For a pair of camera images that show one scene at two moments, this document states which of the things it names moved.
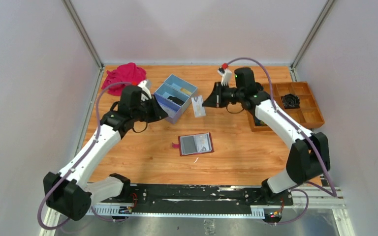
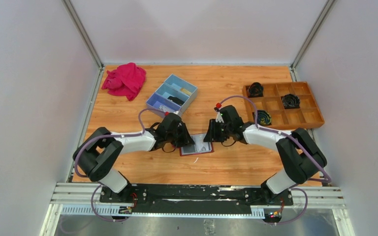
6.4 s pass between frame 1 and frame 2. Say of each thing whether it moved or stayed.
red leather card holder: stayed
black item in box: stayed
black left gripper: moved
